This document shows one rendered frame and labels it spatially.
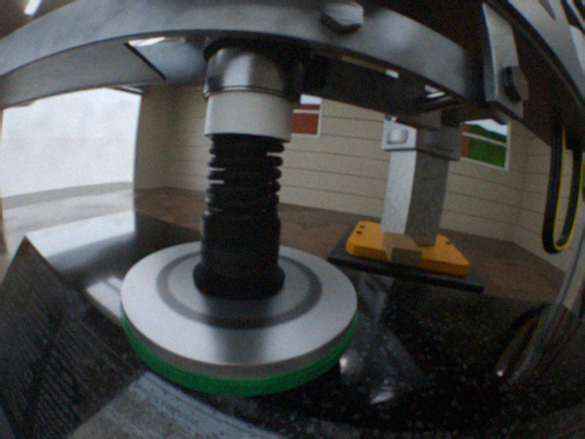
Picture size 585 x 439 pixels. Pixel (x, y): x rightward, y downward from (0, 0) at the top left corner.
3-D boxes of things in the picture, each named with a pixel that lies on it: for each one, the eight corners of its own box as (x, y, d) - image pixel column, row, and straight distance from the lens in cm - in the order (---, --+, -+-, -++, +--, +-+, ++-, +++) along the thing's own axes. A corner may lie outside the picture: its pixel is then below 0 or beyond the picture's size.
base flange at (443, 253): (358, 226, 134) (359, 219, 134) (442, 242, 140) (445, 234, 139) (343, 253, 87) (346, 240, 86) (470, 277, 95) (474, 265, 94)
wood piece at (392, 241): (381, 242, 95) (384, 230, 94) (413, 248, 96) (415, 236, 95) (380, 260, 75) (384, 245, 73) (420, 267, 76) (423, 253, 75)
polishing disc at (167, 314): (398, 307, 24) (401, 296, 23) (148, 426, 13) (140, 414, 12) (270, 241, 36) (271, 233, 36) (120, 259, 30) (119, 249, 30)
